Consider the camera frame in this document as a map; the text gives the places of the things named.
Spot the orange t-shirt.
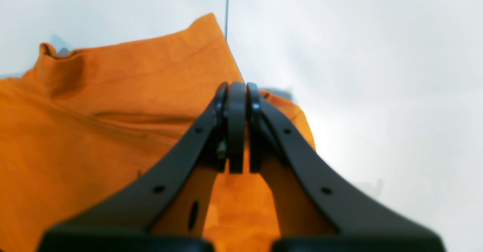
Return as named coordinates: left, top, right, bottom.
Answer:
left=0, top=12, right=317, bottom=252

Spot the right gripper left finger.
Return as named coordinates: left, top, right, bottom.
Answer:
left=38, top=82, right=246, bottom=252

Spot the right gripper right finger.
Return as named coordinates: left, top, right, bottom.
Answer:
left=247, top=83, right=445, bottom=252

